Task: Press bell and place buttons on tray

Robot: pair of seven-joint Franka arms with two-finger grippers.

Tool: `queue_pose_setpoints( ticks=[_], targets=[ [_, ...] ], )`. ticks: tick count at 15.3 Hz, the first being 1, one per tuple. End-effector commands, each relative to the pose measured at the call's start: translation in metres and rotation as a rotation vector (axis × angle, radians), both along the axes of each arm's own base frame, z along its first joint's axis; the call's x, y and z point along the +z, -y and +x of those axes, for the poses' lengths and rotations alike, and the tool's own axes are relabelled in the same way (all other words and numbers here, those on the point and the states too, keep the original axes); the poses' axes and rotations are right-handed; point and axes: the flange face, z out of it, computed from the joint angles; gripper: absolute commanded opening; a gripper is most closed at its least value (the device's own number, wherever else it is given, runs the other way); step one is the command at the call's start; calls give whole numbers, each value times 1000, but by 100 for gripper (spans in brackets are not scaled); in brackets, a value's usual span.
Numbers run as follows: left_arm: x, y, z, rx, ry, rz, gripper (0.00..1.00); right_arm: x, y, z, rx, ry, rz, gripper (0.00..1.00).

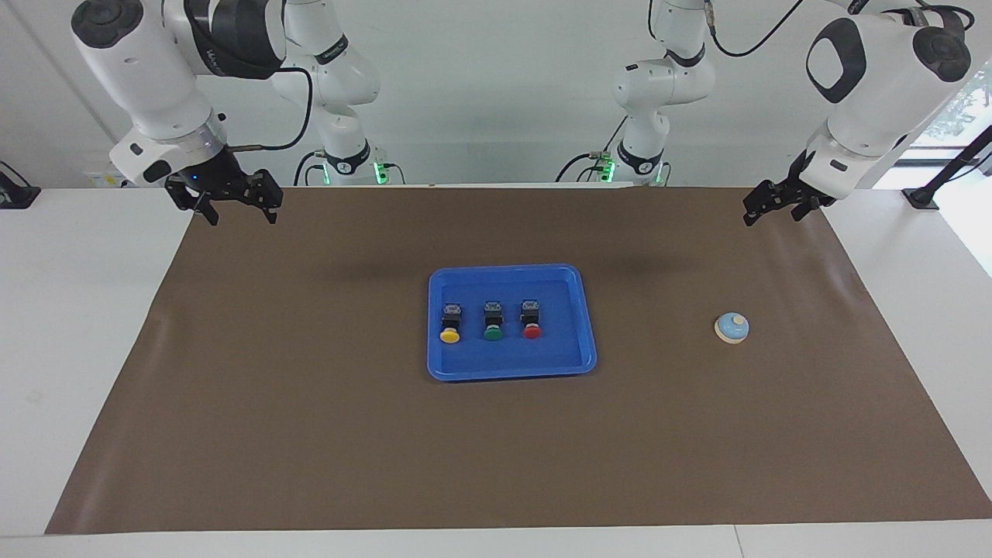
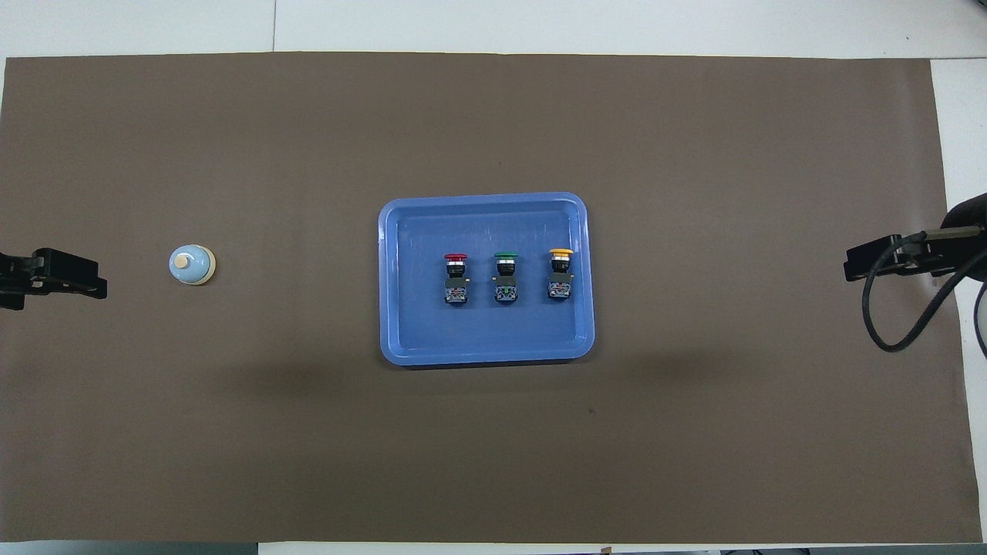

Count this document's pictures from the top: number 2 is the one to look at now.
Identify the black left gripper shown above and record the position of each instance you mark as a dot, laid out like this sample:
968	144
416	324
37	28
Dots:
17	271

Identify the blue plastic tray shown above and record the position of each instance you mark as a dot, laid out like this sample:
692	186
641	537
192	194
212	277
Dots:
486	331

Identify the red push button switch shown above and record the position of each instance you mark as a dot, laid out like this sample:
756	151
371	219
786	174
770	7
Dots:
456	291

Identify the green push button switch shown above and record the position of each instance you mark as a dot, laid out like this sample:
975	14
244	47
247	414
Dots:
506	291

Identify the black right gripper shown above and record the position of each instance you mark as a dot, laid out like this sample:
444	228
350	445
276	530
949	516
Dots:
964	239

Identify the light blue service bell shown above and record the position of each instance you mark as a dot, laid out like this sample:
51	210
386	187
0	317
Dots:
191	266

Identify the brown table mat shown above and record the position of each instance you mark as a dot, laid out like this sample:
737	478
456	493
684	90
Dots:
231	432

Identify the yellow push button switch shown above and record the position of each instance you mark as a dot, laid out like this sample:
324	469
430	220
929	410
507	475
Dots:
560	287

